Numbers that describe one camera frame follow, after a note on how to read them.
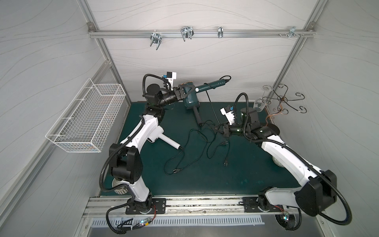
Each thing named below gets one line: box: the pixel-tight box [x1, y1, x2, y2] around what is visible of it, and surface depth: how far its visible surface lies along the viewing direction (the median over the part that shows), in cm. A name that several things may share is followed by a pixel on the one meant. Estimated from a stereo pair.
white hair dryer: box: [147, 125, 181, 150], surface depth 97 cm
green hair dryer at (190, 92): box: [181, 79, 230, 109], surface depth 70 cm
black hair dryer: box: [192, 102, 202, 126], surface depth 113 cm
